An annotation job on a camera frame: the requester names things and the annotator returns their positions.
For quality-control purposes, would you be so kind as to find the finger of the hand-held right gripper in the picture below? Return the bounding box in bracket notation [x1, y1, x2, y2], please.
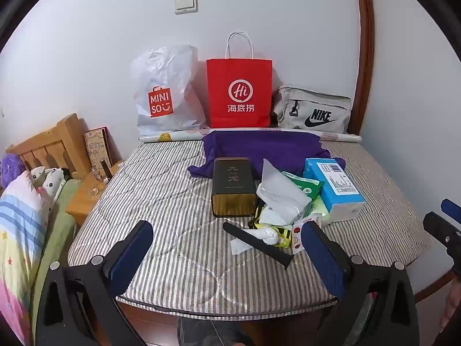
[423, 211, 461, 260]
[441, 198, 461, 224]

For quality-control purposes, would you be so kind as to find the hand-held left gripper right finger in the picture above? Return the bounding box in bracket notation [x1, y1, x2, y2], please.
[302, 220, 421, 346]

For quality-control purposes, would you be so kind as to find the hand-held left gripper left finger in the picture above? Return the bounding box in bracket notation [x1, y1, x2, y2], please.
[34, 220, 155, 346]

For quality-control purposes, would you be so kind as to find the light green tissue packet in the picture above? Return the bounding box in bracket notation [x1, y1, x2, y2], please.
[306, 198, 330, 224]

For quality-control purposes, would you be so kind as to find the small white plastic bag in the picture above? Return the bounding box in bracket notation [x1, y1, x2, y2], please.
[260, 205, 300, 226]

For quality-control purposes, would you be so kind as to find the green wet wipe packet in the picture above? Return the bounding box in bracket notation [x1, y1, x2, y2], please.
[281, 171, 325, 202]

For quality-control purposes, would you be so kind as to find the clear bag with white sponge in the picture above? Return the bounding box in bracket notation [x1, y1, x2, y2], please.
[256, 159, 312, 226]

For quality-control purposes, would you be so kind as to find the black watch strap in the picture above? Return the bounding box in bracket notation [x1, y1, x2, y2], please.
[222, 221, 294, 270]

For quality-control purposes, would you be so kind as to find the blue tissue pack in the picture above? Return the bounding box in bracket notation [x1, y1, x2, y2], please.
[303, 157, 365, 222]

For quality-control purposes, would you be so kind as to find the dark green tin box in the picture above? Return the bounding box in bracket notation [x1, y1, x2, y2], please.
[211, 157, 258, 219]

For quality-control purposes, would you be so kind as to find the fruit sticker sheet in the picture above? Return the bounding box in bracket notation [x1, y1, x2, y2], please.
[290, 214, 321, 251]

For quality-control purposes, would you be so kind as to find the crumpled white tissue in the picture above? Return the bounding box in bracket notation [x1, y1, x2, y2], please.
[230, 225, 279, 255]

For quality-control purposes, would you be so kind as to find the striped mattress bed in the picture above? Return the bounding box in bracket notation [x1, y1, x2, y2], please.
[68, 135, 433, 319]

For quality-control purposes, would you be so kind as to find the wooden nightstand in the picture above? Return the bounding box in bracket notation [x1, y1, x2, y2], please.
[65, 162, 125, 227]

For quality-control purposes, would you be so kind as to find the light green blanket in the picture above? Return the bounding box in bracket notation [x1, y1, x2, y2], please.
[31, 178, 80, 336]

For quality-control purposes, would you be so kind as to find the patterned hardcover book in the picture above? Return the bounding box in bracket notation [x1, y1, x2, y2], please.
[84, 127, 113, 168]

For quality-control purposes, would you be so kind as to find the colourful striped pillow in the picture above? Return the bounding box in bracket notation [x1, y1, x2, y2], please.
[0, 171, 51, 346]

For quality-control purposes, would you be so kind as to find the purple towel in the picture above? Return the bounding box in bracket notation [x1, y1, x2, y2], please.
[187, 130, 346, 181]

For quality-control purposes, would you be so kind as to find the rolled white printed paper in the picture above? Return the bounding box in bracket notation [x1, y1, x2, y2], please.
[139, 127, 362, 143]

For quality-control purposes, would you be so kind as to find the wooden headboard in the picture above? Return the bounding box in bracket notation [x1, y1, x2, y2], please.
[5, 113, 90, 181]

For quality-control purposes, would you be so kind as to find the purple plush toy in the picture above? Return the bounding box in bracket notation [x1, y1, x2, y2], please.
[0, 153, 24, 188]

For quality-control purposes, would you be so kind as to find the grey waist bag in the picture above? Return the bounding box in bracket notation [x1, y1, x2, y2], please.
[271, 86, 353, 134]

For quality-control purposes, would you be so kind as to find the white plastic shopping bag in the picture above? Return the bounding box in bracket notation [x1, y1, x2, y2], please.
[130, 45, 207, 138]

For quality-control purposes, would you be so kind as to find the red paper bag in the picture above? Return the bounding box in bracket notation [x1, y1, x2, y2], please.
[206, 32, 272, 129]

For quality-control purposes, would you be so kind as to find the brown wooden door frame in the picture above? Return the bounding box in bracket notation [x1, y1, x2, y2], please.
[347, 0, 376, 136]

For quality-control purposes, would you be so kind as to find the white wall switch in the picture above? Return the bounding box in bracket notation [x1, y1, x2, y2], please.
[174, 0, 199, 15]

